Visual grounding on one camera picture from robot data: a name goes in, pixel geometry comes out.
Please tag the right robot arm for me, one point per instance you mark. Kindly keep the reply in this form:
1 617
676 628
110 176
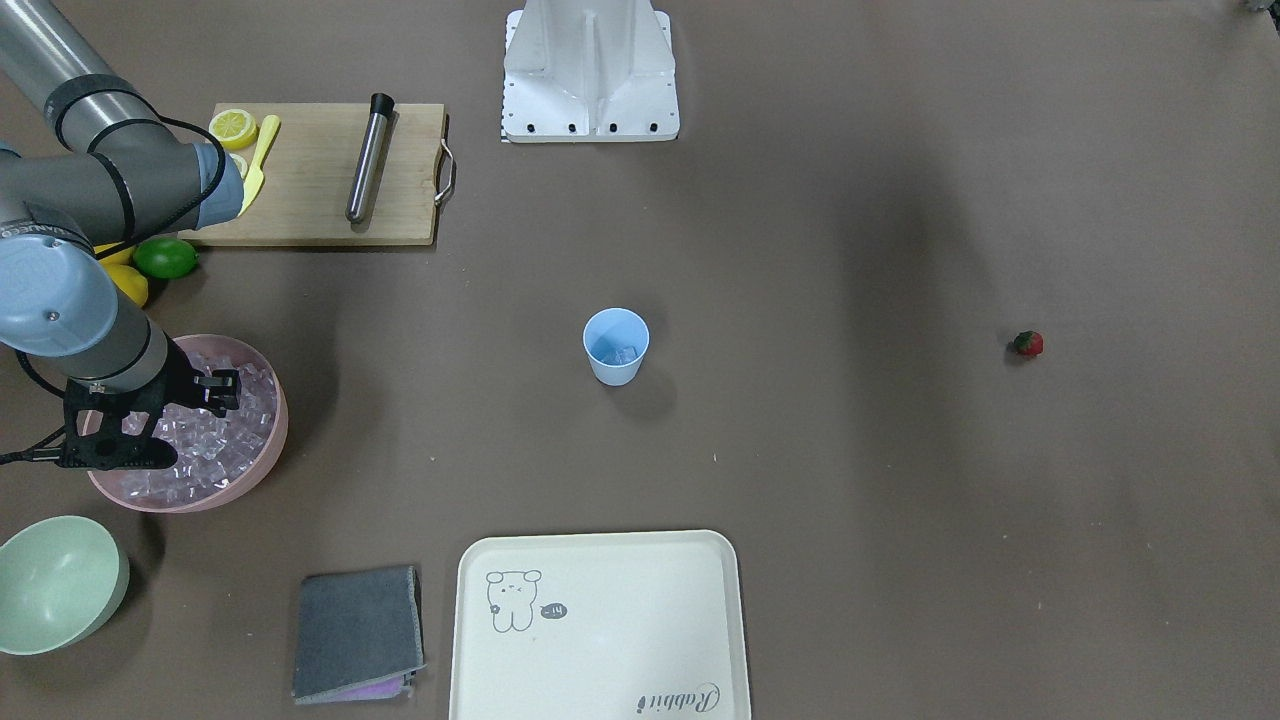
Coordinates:
124 178

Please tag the yellow lemon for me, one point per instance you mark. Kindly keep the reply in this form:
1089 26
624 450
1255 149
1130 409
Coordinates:
128 280
115 253

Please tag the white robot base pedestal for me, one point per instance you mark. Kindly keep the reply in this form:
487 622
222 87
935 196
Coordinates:
589 72

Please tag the green lime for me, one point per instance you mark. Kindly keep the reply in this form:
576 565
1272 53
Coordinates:
165 258

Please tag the wooden cutting board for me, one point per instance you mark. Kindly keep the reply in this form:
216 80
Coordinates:
310 169

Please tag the grey folded cloth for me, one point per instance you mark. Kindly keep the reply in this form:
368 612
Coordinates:
359 636

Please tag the steel muddler black cap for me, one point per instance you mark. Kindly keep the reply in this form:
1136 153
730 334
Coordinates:
382 110

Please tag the mint green bowl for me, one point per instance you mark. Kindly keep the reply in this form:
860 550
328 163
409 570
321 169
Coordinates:
61 580

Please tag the pink bowl of ice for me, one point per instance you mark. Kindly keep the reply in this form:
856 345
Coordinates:
219 458

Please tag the lemon half upper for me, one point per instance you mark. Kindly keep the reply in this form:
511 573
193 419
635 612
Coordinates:
234 129

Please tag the yellow plastic knife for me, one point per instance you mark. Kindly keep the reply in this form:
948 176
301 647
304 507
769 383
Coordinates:
254 178

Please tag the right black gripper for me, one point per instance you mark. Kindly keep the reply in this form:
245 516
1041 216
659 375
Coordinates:
183 376

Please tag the lemon slice lower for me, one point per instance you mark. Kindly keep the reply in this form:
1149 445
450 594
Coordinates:
239 163

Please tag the clear ice cube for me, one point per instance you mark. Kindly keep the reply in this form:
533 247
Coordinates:
627 355

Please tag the yellow lemon upper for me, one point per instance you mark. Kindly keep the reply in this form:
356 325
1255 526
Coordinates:
115 253

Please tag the red strawberry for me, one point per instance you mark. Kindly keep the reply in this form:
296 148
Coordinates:
1028 344

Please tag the light blue plastic cup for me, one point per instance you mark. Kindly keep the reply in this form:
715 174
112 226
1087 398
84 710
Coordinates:
607 330

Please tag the yellow lemon lower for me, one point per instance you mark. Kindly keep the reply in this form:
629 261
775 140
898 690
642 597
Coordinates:
128 280

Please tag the cream rabbit tray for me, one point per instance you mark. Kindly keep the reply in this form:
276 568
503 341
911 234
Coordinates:
634 625

